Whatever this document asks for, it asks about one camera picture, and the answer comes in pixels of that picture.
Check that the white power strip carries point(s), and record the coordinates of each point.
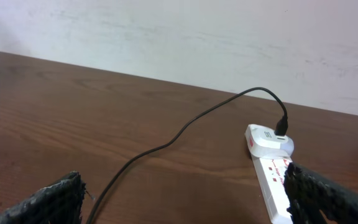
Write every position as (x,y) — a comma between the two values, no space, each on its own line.
(271,176)

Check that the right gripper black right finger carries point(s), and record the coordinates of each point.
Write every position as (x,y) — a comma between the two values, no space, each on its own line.
(316,199)

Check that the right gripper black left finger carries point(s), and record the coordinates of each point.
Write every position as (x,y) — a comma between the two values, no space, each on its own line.
(58,203)

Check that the white USB charger adapter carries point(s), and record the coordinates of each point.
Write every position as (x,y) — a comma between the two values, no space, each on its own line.
(264,143)

